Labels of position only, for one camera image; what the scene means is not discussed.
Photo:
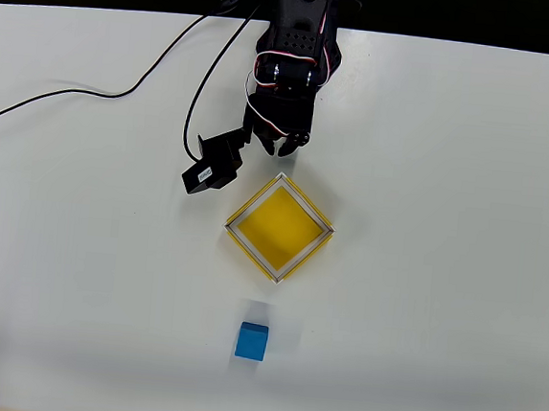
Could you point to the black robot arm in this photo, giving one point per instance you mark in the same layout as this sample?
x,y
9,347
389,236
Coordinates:
x,y
297,5

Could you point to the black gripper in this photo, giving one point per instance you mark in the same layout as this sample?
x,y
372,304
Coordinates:
x,y
275,128

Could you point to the black camera with bracket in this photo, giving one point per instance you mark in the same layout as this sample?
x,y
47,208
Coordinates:
x,y
213,166

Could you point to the blue cube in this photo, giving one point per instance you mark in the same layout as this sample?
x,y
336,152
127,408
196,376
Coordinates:
x,y
251,341

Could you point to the yellow square tray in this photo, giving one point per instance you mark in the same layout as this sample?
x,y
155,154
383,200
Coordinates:
x,y
279,227

